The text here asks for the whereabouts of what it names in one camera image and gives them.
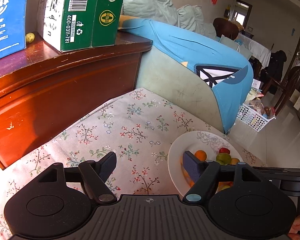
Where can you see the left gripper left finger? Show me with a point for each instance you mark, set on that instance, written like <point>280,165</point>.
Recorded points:
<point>92,175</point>

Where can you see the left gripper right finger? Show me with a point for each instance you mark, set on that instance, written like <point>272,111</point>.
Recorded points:
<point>206,176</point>

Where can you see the orange mandarin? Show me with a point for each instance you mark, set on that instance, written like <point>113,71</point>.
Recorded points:
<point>201,155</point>

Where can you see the green mandarin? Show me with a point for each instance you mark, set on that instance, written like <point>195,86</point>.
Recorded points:
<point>223,158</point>

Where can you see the red cherry tomato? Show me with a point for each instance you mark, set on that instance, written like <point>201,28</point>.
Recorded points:
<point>224,150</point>

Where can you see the person's right hand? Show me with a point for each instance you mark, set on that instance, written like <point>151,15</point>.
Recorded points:
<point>294,231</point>

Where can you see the white floral plate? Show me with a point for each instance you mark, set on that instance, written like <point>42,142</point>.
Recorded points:
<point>192,146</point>

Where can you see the floral tablecloth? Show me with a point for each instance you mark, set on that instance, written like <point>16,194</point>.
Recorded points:
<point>139,127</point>

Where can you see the white plastic basket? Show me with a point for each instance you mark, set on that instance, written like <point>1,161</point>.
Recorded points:
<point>253,119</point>

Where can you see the snack packet in basket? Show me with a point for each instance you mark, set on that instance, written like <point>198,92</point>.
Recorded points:
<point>253,94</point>

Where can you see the red wooden cabinet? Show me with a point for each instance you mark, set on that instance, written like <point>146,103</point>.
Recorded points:
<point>43,91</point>

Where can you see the blue cushion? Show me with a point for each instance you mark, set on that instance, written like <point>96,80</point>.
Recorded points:
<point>227,72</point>

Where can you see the pale green sofa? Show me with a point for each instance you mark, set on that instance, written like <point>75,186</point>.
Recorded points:
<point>162,74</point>

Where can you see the dark wooden chair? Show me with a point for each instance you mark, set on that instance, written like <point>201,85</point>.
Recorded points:
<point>226,28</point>

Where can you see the small yellow fruit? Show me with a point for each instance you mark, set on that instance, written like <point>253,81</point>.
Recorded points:
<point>29,38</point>

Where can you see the green cardboard box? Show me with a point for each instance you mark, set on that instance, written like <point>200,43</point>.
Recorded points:
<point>69,25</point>

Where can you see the blue cardboard box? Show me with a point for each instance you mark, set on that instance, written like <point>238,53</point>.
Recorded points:
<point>12,26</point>

